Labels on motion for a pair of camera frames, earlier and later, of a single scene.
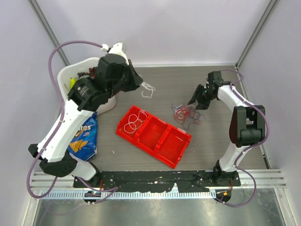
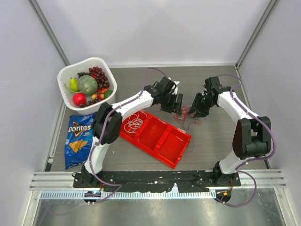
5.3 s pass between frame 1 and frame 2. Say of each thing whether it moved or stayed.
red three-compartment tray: stayed
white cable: stayed
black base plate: stayed
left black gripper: moved
